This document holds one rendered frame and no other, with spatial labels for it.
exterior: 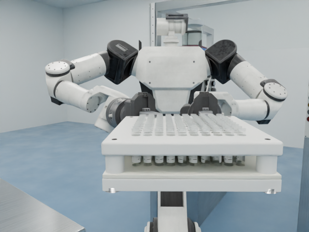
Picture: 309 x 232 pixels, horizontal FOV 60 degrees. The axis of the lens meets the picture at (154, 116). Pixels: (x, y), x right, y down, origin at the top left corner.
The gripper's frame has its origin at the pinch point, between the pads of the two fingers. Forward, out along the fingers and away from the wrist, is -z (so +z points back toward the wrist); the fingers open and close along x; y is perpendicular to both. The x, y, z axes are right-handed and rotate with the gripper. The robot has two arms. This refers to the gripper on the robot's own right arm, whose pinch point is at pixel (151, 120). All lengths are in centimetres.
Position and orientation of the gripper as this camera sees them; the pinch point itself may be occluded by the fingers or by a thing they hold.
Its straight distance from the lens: 59.8
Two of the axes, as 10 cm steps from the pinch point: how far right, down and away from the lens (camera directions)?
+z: -5.1, -1.0, 8.6
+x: 0.0, 9.9, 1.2
